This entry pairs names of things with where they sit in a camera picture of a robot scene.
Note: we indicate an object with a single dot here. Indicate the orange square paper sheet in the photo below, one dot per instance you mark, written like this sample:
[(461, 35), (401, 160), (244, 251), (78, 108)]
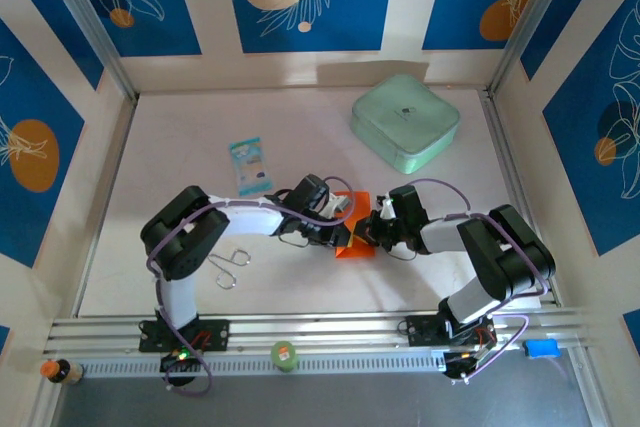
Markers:
[(360, 204)]

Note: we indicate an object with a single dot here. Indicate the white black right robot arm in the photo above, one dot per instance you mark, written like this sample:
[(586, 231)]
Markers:
[(505, 257)]

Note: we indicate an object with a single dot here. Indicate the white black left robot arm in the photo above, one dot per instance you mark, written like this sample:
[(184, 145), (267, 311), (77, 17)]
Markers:
[(182, 232)]

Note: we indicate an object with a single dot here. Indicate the light blue wipes packet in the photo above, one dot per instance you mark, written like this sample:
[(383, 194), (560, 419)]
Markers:
[(251, 167)]

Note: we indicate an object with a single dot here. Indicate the mint green zip case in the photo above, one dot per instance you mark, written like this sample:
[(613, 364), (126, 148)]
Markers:
[(405, 117)]

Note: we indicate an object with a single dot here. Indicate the green tape roll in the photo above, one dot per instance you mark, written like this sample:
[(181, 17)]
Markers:
[(285, 354)]

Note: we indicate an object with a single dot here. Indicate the black controller board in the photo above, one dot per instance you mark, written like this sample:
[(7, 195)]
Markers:
[(180, 361), (465, 362)]

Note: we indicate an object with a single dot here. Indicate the blue box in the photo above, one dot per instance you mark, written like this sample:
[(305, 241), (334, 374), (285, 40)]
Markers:
[(540, 348)]

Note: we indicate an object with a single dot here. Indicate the orange capped bottle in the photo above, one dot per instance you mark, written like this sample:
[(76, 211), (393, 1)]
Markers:
[(62, 371)]

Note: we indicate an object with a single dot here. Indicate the aluminium rail frame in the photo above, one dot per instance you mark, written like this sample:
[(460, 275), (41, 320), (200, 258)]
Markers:
[(320, 327)]

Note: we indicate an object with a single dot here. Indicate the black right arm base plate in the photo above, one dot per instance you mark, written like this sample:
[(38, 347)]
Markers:
[(420, 329)]

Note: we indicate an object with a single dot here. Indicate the aluminium side rail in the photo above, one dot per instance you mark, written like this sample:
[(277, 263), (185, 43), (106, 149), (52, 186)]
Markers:
[(515, 172), (107, 197)]

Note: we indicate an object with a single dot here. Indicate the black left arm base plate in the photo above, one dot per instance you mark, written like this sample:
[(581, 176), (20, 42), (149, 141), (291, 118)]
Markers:
[(217, 334)]

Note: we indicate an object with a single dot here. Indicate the aluminium corner post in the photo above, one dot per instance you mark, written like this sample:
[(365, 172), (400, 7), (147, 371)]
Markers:
[(90, 22), (530, 22)]

